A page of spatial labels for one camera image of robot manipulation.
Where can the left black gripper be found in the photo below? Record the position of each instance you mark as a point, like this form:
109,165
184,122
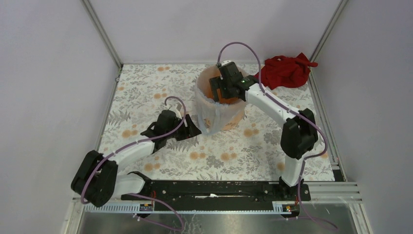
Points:
187,133

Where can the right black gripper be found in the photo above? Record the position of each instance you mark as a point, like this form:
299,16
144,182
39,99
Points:
216,83

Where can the light blue trash bag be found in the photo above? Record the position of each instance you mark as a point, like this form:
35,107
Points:
209,113

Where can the orange plastic trash bin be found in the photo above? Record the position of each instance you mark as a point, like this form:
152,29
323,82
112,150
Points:
226,106

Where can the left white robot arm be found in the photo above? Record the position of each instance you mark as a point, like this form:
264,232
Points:
98,180

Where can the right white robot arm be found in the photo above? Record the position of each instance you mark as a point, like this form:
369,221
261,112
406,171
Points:
299,133

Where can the red crumpled cloth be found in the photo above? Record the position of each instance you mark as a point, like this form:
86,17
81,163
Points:
289,72

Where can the floral patterned table mat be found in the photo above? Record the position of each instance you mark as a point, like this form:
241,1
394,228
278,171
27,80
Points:
248,149

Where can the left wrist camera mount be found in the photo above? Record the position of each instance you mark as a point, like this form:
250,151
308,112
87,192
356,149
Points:
181,115

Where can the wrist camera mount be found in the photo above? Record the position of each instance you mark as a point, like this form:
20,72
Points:
181,115
223,63

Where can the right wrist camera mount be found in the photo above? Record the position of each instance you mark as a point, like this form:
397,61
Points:
223,63

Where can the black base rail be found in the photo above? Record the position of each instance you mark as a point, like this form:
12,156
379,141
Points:
224,194

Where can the white slotted cable duct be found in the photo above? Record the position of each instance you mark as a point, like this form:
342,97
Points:
141,207

